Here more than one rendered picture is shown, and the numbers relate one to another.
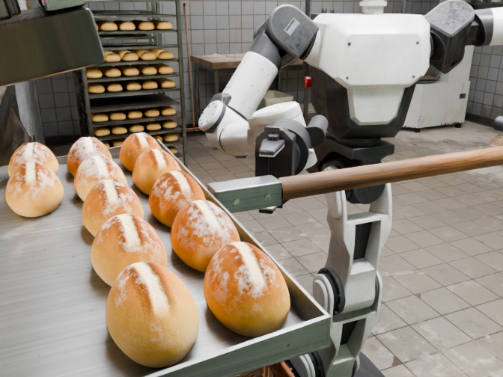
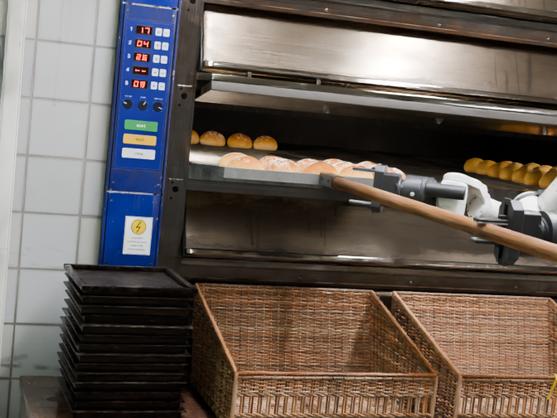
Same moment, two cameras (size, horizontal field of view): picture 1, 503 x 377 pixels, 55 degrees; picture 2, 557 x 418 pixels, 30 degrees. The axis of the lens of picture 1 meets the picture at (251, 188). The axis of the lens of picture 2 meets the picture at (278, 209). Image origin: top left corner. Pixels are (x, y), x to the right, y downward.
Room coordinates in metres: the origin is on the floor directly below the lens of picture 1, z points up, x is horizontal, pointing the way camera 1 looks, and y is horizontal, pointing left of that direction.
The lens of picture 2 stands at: (0.63, -2.67, 1.41)
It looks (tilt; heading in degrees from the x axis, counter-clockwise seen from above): 6 degrees down; 94
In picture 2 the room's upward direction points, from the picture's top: 6 degrees clockwise
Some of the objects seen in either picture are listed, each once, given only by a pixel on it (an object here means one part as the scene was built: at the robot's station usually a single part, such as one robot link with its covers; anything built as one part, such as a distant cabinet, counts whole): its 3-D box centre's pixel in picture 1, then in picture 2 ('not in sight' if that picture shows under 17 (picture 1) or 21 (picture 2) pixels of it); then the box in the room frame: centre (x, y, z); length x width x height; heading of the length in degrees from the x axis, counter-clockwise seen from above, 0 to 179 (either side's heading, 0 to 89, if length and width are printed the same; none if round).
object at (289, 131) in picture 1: (281, 157); (398, 191); (0.74, -0.05, 1.19); 0.12 x 0.10 x 0.13; 168
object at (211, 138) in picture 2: not in sight; (212, 138); (0.08, 1.24, 1.21); 0.10 x 0.07 x 0.05; 22
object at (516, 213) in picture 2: not in sight; (531, 233); (0.97, -0.68, 1.19); 0.12 x 0.10 x 0.13; 22
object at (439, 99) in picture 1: (427, 73); not in sight; (5.95, -2.13, 0.66); 0.92 x 0.59 x 1.32; 113
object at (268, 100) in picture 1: (269, 104); not in sight; (5.59, -0.22, 0.35); 0.50 x 0.36 x 0.24; 24
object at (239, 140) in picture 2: not in sight; (239, 140); (0.18, 1.28, 1.21); 0.10 x 0.07 x 0.06; 21
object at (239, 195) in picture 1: (245, 194); (331, 180); (0.57, 0.01, 1.20); 0.09 x 0.04 x 0.03; 113
